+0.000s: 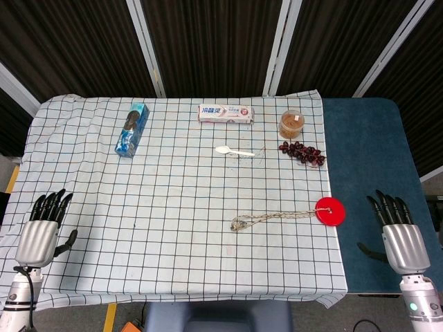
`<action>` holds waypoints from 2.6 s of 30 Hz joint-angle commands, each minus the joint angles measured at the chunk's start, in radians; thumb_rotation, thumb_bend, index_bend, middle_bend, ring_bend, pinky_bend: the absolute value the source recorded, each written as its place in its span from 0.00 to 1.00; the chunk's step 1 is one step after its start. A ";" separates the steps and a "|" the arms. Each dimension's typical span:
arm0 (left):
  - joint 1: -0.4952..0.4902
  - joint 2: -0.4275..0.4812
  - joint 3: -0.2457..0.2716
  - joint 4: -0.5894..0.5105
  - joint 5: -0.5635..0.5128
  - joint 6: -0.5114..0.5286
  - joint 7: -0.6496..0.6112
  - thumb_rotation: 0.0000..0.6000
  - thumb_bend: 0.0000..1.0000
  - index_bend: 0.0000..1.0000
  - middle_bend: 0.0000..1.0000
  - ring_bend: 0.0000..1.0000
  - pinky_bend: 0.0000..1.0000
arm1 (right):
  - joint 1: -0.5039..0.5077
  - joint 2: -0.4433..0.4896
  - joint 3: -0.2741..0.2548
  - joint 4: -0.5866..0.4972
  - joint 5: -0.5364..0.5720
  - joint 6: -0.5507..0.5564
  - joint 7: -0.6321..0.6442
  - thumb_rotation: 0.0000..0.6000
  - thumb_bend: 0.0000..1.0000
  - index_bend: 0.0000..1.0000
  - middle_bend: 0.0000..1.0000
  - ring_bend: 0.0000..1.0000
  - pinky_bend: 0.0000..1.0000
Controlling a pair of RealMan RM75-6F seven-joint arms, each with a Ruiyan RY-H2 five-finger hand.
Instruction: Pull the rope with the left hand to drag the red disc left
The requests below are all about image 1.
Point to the red disc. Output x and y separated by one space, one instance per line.
330 212

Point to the white plastic spoon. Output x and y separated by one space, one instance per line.
228 151

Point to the white checked tablecloth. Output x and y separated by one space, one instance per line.
166 207

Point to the clear jar with brown filling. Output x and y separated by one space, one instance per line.
291 124

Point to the dark red grape bunch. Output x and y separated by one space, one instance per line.
304 154

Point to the white partition frame post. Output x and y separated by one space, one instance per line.
278 45
17 88
391 48
145 45

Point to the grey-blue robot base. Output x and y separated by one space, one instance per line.
218 316

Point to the orange object on floor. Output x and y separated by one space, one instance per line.
133 327

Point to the white pink toothpaste box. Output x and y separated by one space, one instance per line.
225 114

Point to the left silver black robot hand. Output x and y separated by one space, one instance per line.
36 242

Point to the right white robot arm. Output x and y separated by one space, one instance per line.
420 304

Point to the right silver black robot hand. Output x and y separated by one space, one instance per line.
405 245

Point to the blue cookie box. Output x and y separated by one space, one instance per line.
132 129

